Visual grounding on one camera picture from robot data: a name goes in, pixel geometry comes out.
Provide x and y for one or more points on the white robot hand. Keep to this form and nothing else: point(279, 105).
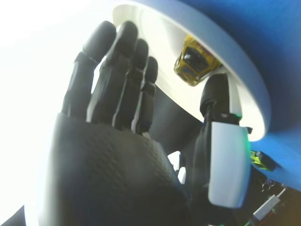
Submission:
point(105, 169)

